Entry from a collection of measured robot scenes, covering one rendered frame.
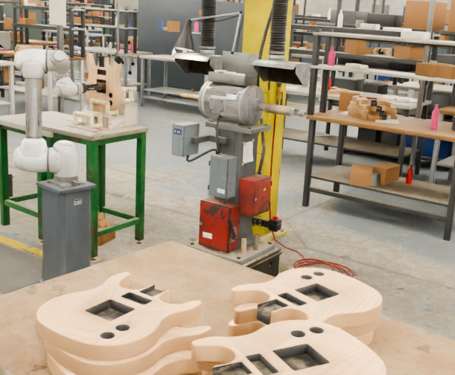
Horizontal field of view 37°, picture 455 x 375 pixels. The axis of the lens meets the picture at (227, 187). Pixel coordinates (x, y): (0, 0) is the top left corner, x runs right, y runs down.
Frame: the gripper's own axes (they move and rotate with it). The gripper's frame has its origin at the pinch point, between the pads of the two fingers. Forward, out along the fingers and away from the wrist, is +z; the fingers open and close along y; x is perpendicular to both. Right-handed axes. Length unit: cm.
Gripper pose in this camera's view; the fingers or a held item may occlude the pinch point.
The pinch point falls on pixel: (100, 86)
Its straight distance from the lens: 514.5
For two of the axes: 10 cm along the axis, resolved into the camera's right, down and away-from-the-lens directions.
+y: 8.0, 2.0, -5.6
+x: 0.5, -9.6, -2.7
